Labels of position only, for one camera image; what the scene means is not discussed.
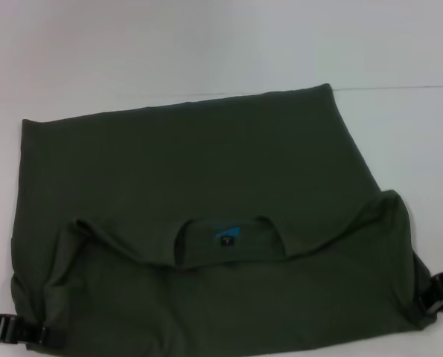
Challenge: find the dark green FREE t-shirt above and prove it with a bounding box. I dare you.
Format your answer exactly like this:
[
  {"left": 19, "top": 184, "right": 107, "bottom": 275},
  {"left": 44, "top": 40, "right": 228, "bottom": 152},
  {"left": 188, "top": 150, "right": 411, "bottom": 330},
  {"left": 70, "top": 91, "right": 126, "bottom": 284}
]
[{"left": 10, "top": 83, "right": 430, "bottom": 357}]

